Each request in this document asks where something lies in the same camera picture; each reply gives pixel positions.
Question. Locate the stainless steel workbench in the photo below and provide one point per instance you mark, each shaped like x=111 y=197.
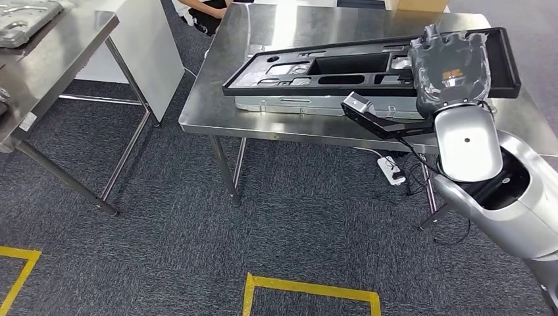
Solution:
x=218 y=87
x=52 y=52

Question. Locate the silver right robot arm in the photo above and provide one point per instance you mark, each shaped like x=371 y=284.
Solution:
x=514 y=209

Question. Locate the white desk with panel side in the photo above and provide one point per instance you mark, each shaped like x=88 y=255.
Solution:
x=148 y=52

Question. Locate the yellow floor tape outline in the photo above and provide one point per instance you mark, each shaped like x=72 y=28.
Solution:
x=26 y=254
x=305 y=288

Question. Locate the person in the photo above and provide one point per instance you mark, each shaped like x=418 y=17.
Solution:
x=205 y=17

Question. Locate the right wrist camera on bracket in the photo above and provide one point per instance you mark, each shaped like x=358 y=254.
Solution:
x=379 y=124

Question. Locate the brown cardboard box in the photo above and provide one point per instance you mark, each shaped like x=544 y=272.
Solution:
x=414 y=4

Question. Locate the black plastic panel part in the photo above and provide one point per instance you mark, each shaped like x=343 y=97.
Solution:
x=244 y=89

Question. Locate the white power strip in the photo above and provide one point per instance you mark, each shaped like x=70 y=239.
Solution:
x=388 y=168

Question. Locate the grey metal fixture plate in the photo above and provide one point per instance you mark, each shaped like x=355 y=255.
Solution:
x=305 y=107
x=26 y=22

